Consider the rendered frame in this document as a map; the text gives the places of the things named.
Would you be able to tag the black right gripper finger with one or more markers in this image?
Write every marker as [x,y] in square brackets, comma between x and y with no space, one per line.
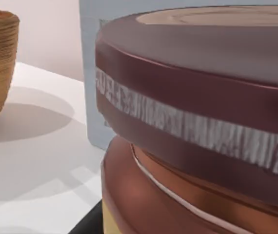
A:
[93,223]

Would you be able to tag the pale grey-blue box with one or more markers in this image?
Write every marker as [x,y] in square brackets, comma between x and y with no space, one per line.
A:
[89,73]

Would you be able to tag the brown jar with maroon lid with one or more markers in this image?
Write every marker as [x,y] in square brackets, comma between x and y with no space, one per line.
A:
[192,102]

